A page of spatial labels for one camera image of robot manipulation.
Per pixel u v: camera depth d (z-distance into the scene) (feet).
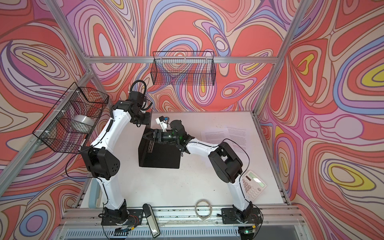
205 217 2.42
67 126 2.45
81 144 2.36
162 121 2.55
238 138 3.44
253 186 2.70
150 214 2.31
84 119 2.44
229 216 2.40
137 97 2.21
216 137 3.43
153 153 3.26
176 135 2.33
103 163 1.62
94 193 2.53
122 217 2.17
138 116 2.39
